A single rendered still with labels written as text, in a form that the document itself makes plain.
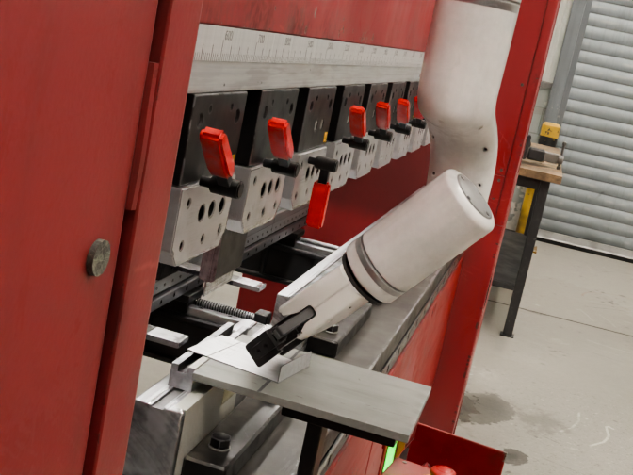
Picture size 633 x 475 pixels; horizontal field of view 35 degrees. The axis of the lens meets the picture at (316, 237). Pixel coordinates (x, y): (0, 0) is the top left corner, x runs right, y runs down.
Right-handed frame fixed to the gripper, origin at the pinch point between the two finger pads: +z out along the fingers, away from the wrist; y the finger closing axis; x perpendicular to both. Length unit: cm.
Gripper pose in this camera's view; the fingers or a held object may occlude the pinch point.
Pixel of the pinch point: (273, 343)
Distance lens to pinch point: 123.8
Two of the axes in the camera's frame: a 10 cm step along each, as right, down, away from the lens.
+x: 5.5, 8.2, -1.5
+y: -4.2, 1.1, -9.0
